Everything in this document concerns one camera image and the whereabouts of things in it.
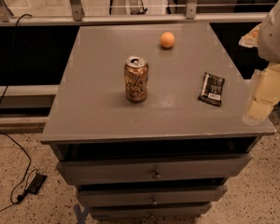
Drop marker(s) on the middle drawer knob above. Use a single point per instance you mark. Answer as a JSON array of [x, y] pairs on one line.
[[153, 201]]

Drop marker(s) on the black snack packet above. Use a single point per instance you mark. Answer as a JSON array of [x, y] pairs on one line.
[[212, 89]]

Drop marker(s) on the orange ball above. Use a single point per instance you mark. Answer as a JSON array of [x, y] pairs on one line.
[[167, 40]]

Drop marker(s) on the metal railing frame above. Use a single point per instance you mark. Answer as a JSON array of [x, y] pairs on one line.
[[92, 12]]

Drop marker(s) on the drawer knob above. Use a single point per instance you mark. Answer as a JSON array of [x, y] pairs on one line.
[[157, 175], [153, 201]]

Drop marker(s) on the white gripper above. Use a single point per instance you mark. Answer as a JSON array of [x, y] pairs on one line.
[[275, 36]]

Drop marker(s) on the grey drawer cabinet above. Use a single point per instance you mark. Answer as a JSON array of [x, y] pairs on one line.
[[109, 147]]

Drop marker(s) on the black power adapter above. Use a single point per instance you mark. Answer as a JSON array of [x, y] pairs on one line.
[[36, 183]]

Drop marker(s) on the top drawer knob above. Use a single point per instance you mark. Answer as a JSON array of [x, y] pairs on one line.
[[157, 175]]

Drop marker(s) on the orange soda can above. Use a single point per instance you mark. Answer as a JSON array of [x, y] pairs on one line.
[[136, 78]]

